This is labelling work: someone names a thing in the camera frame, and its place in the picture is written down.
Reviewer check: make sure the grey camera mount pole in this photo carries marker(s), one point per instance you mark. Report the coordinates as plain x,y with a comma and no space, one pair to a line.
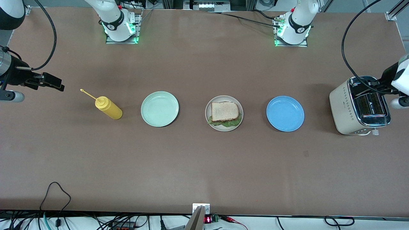
195,222

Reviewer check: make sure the green plate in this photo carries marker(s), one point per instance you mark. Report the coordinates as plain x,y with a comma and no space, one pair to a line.
159,109

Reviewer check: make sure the blue plate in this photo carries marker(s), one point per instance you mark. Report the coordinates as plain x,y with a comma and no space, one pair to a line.
285,114

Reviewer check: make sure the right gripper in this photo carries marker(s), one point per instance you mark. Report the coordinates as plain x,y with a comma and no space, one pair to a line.
15,74

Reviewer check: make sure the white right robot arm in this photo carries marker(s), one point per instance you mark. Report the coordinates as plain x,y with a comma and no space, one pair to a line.
116,19

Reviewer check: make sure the silver camera mount bracket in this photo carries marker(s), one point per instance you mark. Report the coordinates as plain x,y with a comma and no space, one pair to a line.
206,209

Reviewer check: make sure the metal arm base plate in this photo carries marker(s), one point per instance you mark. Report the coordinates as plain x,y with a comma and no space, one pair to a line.
292,45
138,20

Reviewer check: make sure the lit electronics box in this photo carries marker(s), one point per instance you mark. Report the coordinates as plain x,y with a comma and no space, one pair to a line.
206,5

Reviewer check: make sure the beige plate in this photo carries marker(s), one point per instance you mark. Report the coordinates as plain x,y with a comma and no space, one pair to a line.
207,110

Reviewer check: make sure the beige chrome toaster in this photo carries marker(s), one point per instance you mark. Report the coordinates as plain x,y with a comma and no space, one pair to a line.
343,108

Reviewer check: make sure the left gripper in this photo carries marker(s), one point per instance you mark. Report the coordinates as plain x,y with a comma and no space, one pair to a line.
389,76

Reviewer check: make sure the red display circuit board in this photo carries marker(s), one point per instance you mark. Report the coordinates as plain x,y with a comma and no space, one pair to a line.
208,219

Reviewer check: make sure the aluminium frame profile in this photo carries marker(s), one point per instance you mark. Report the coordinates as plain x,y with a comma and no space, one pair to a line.
391,15
27,10

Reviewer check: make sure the green lettuce leaf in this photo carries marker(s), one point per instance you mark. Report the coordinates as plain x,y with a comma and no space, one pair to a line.
228,124

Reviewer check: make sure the yellow squeeze bottle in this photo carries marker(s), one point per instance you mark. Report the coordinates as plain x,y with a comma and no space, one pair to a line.
110,110

